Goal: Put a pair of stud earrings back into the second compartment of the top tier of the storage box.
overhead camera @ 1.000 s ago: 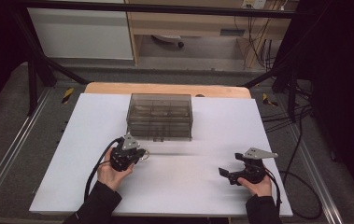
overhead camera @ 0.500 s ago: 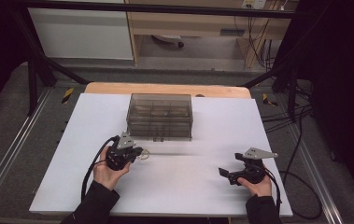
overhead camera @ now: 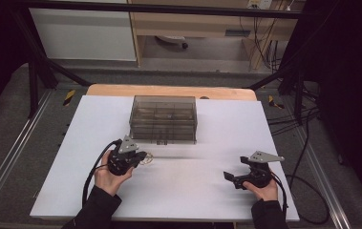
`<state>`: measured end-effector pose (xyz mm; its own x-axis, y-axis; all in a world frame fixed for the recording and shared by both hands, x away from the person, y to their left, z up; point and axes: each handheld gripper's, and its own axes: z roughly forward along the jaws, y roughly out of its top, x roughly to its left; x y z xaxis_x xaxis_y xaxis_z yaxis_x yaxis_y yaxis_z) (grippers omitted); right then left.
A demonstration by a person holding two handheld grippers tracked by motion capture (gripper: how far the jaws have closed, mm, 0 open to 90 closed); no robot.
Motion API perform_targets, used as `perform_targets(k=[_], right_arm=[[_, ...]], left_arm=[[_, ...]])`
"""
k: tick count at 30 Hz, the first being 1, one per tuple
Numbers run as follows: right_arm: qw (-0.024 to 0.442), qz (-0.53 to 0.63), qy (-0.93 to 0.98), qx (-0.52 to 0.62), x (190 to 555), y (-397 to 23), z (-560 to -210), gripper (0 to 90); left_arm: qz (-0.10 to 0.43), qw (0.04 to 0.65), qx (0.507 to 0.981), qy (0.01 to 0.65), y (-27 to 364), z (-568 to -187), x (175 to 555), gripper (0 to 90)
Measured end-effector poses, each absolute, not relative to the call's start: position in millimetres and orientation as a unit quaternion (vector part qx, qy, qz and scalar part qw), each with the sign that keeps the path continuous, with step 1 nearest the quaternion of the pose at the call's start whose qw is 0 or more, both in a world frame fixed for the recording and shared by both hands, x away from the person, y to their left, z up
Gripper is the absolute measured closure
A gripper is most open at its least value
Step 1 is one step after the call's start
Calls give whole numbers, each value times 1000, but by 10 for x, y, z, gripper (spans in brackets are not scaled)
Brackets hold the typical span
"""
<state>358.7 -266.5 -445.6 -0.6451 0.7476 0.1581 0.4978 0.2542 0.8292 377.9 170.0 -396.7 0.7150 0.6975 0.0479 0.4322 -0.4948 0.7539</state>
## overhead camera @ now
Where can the black horizontal frame bar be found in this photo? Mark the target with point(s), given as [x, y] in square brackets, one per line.
[169, 9]

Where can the yellow black tape strip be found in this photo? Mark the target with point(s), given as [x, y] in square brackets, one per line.
[275, 103]
[69, 97]

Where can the chair base with caster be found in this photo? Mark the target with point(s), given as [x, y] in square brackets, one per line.
[172, 39]

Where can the white cabinet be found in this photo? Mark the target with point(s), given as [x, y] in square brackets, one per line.
[83, 35]

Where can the person's left hand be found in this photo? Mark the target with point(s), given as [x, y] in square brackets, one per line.
[108, 181]

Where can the black metal stand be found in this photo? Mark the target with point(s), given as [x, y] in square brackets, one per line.
[33, 82]
[298, 95]

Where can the white board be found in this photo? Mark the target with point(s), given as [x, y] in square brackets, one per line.
[201, 197]

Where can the aluminium floor rail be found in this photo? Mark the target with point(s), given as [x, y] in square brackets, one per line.
[10, 162]
[325, 181]

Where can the person's right hand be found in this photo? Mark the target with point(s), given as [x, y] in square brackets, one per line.
[266, 193]

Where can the white power strip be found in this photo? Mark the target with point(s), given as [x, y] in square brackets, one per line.
[259, 4]

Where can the wooden desk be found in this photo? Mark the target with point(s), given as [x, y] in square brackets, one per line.
[201, 24]

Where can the smoky transparent drawer box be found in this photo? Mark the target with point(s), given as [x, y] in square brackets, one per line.
[162, 117]

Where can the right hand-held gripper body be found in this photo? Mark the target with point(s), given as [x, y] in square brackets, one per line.
[259, 175]

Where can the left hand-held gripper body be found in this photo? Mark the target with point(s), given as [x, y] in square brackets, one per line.
[123, 160]

